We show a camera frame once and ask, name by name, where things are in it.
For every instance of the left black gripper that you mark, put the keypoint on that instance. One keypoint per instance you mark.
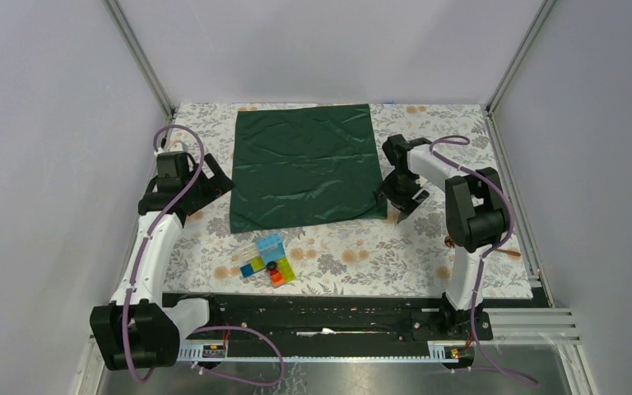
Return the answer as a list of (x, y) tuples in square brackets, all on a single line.
[(216, 185)]

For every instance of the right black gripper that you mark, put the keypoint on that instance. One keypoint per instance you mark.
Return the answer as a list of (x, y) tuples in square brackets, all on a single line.
[(406, 205)]

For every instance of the dark green cloth napkin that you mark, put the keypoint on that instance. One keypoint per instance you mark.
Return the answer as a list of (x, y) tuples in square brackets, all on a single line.
[(303, 167)]

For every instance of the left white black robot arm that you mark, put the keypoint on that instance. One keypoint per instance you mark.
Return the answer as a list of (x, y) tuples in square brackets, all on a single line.
[(134, 331)]

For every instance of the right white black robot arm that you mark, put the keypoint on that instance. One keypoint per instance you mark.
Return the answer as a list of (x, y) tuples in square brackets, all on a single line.
[(478, 218)]

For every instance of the copper spoon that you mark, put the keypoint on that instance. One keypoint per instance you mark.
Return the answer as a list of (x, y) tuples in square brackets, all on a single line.
[(448, 242)]

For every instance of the floral patterned table mat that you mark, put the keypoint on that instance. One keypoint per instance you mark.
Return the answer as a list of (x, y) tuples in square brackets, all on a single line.
[(381, 257)]

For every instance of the colourful toy brick assembly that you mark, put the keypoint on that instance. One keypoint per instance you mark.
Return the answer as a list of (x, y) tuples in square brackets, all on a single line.
[(267, 255)]

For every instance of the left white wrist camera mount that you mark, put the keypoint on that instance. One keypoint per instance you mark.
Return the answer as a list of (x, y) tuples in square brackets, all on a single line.
[(168, 146)]

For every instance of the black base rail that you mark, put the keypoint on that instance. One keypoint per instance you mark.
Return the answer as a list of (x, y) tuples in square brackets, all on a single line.
[(326, 326)]

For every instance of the left aluminium frame post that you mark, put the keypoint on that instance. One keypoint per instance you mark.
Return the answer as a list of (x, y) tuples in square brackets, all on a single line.
[(125, 29)]

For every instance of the aluminium frame post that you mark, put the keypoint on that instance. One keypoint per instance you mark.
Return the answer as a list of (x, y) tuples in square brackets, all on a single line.
[(125, 29), (533, 31)]

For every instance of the right aluminium frame post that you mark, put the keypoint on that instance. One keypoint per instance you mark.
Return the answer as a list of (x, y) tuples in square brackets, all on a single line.
[(533, 31)]

